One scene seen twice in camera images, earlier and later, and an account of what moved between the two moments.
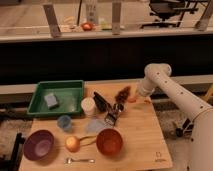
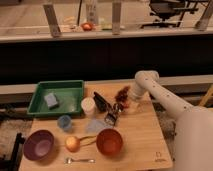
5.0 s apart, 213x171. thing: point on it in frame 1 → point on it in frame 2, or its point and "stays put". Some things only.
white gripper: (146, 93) → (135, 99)
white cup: (88, 104) stays put
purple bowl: (38, 144) stays put
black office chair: (168, 11) stays put
